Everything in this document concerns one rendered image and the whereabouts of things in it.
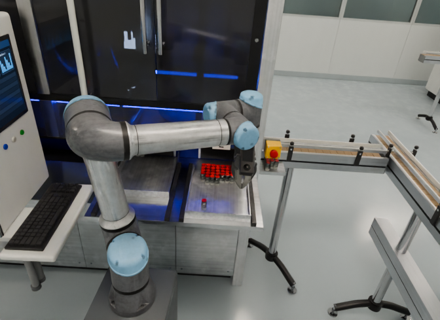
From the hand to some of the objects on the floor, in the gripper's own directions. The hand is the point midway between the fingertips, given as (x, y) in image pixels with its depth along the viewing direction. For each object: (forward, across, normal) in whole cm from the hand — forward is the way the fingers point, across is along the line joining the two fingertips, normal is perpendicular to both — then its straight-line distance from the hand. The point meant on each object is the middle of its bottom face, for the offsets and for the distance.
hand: (241, 186), depth 120 cm
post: (+106, -8, -42) cm, 114 cm away
